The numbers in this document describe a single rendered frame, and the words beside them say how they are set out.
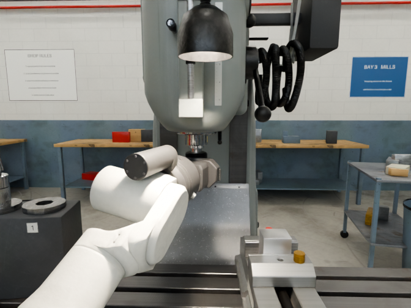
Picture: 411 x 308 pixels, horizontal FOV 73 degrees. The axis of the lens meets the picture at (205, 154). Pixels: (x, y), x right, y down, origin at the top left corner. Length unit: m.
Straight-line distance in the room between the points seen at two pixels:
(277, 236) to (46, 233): 0.50
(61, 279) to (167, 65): 0.36
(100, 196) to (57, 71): 5.16
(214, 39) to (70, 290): 0.30
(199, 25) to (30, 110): 5.45
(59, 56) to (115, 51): 0.96
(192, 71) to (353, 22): 5.05
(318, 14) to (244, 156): 0.47
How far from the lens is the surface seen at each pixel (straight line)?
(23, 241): 0.74
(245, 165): 0.98
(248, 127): 0.97
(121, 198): 0.38
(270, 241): 0.64
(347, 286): 0.81
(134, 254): 0.33
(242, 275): 0.74
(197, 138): 0.57
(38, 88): 5.67
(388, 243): 2.75
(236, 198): 0.98
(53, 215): 0.70
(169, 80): 0.51
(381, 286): 0.84
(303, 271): 0.63
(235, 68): 0.52
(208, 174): 0.54
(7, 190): 0.78
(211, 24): 0.36
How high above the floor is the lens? 1.35
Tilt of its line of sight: 9 degrees down
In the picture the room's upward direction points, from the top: straight up
